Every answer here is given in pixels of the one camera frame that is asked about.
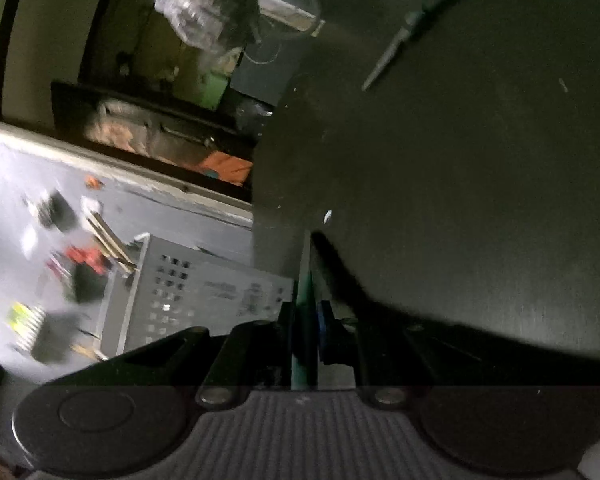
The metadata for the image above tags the orange wall hook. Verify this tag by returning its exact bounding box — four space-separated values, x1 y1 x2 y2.
84 176 104 191

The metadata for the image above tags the white wall switch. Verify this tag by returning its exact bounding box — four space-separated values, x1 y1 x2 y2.
81 196 102 217

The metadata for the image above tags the hanging grey bag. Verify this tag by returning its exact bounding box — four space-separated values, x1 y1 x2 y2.
35 191 78 233

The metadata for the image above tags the red net bag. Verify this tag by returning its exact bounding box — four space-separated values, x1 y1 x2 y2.
65 246 108 275

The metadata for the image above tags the green box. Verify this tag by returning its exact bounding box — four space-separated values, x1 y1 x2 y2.
197 72 230 110

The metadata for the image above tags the plastic bag of dark contents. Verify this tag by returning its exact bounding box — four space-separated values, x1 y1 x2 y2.
154 0 260 55

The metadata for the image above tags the white wall rack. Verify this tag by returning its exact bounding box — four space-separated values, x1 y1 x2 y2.
7 302 46 354

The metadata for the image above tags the white perforated utensil basket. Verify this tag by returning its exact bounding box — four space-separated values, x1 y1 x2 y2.
96 233 294 359

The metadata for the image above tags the grey hose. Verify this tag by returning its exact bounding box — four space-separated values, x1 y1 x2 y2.
249 0 324 44

